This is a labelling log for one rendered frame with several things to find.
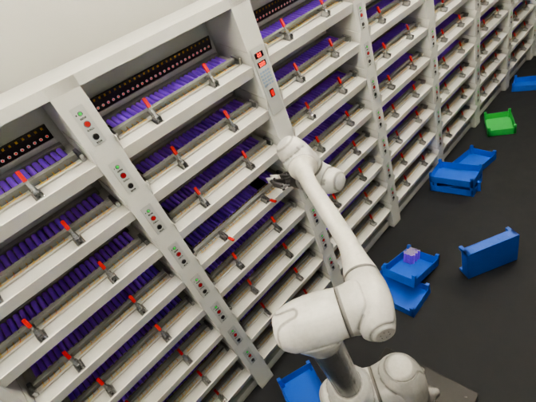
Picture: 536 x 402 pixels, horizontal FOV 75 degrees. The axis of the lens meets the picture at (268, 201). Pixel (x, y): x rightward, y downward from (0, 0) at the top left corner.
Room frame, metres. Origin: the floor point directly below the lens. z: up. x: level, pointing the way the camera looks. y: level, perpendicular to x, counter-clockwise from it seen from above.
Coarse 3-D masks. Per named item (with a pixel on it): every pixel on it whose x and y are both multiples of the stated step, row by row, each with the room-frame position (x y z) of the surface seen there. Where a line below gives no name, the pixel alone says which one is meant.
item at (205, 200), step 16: (256, 128) 1.55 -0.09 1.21; (240, 144) 1.50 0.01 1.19; (256, 144) 1.47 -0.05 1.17; (272, 144) 1.47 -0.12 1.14; (224, 160) 1.43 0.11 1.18; (240, 160) 1.39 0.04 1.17; (256, 160) 1.40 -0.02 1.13; (272, 160) 1.41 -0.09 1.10; (192, 176) 1.38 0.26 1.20; (208, 176) 1.36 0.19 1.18; (224, 176) 1.35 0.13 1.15; (240, 176) 1.33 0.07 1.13; (256, 176) 1.35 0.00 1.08; (176, 192) 1.32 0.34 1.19; (192, 192) 1.29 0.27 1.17; (208, 192) 1.28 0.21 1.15; (224, 192) 1.27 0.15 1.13; (176, 208) 1.22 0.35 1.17; (192, 208) 1.22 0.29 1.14; (208, 208) 1.21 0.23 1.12; (176, 224) 1.17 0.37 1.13; (192, 224) 1.16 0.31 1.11
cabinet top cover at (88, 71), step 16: (224, 0) 1.43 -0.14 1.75; (192, 16) 1.35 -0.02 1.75; (208, 16) 1.38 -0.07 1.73; (160, 32) 1.28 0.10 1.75; (176, 32) 1.31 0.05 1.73; (128, 48) 1.22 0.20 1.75; (144, 48) 1.25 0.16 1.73; (96, 64) 1.16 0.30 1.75; (112, 64) 1.19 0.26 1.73; (80, 80) 1.13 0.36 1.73; (16, 96) 1.21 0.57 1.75; (32, 96) 1.06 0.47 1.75; (0, 112) 1.02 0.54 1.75; (16, 112) 1.03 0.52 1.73
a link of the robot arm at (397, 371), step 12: (384, 360) 0.67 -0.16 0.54; (396, 360) 0.65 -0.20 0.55; (408, 360) 0.64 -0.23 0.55; (372, 372) 0.67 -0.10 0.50; (384, 372) 0.63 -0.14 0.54; (396, 372) 0.61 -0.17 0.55; (408, 372) 0.60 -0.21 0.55; (420, 372) 0.60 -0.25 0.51; (384, 384) 0.61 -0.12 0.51; (396, 384) 0.58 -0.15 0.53; (408, 384) 0.57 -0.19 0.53; (420, 384) 0.57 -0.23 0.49; (384, 396) 0.59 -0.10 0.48; (396, 396) 0.57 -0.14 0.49; (408, 396) 0.56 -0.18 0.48; (420, 396) 0.56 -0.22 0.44
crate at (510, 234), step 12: (492, 240) 1.21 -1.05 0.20; (504, 240) 1.18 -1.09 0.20; (516, 240) 1.18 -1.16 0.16; (468, 252) 1.20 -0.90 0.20; (480, 252) 1.18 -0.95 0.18; (492, 252) 1.18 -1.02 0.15; (504, 252) 1.18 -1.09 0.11; (516, 252) 1.18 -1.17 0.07; (468, 264) 1.19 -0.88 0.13; (480, 264) 1.18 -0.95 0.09; (492, 264) 1.18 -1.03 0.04; (504, 264) 1.18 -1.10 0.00; (468, 276) 1.19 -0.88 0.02
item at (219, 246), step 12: (276, 168) 1.52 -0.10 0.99; (276, 192) 1.40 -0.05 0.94; (288, 192) 1.42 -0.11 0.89; (264, 204) 1.35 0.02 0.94; (252, 216) 1.30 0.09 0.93; (228, 228) 1.27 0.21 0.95; (240, 228) 1.25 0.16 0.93; (216, 240) 1.23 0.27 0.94; (228, 240) 1.21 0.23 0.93; (192, 252) 1.17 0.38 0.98; (204, 252) 1.18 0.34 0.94; (216, 252) 1.17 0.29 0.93; (204, 264) 1.14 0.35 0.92
